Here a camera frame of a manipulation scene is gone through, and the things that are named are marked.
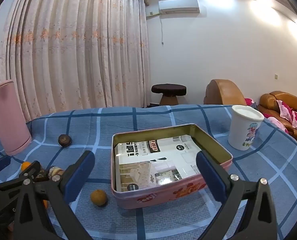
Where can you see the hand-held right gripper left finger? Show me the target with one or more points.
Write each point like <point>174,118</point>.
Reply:
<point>79,175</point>

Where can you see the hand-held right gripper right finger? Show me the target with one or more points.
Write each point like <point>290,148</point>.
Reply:
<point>210,175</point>

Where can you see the small jar with lid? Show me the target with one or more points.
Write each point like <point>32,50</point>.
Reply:
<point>52,171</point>

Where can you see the small brown round fruit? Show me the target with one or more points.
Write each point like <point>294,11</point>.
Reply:
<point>98,198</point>

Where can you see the pink tin box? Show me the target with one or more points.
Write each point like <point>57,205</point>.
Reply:
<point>163,200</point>

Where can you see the dark round fruit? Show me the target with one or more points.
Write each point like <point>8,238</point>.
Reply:
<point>64,140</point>

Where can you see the pink cylindrical bin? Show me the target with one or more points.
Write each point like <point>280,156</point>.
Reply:
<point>8,120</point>

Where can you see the white printed cup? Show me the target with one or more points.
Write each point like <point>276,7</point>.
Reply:
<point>240,132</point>

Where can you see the printed paper leaflet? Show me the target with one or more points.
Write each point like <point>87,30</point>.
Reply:
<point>148,162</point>

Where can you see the blue checked tablecloth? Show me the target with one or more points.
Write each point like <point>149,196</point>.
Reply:
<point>151,225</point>

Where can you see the brown leather sofa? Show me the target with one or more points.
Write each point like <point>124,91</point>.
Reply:
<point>268,102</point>

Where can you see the round dark stool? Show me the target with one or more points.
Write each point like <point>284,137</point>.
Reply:
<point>168,90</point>

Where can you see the beige floral curtain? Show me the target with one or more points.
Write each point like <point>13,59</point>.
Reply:
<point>71,42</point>

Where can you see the white air conditioner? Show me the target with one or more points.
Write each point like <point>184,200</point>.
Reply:
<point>178,5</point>

